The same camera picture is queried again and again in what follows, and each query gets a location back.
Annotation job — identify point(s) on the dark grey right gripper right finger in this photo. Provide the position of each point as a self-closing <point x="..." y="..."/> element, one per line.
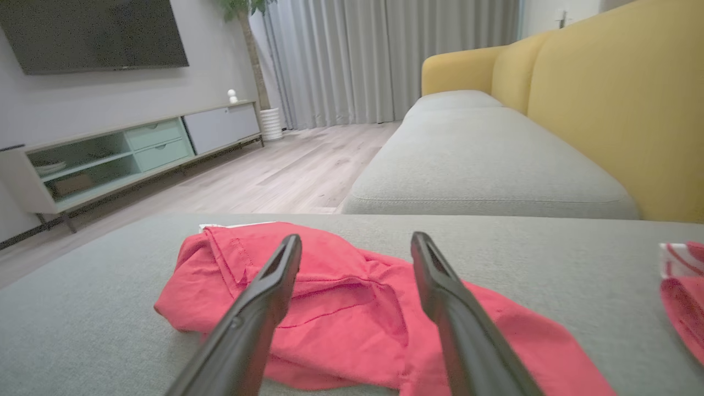
<point x="467" y="341"/>

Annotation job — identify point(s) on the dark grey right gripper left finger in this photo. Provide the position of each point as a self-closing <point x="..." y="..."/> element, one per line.
<point x="247" y="330"/>

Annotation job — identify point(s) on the red shorts white stripes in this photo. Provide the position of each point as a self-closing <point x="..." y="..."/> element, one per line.
<point x="352" y="330"/>

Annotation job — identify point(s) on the red basketball jersey white sleeves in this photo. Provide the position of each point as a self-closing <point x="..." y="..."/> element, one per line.
<point x="687" y="308"/>

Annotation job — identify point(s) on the grey sideboard cabinet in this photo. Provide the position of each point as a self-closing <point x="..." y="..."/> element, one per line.
<point x="220" y="126"/>

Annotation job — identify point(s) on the white ribbed plant pot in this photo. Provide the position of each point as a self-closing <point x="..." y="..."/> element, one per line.
<point x="271" y="124"/>

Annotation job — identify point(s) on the brown box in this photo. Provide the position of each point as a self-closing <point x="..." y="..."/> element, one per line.
<point x="74" y="184"/>

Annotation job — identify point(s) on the small white figurine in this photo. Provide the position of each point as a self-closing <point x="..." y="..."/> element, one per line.
<point x="232" y="97"/>

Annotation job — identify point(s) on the white bowl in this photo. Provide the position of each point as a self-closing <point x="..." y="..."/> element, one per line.
<point x="50" y="168"/>

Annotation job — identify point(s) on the green indoor tree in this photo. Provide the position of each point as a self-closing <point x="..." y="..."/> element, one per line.
<point x="254" y="66"/>

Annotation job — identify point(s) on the yellow and grey sofa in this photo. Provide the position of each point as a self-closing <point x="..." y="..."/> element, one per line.
<point x="605" y="110"/>

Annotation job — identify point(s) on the grey pleated curtain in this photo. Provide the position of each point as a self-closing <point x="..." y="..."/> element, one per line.
<point x="357" y="55"/>

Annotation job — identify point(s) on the black wall television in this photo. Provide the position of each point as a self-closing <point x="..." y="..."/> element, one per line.
<point x="93" y="33"/>

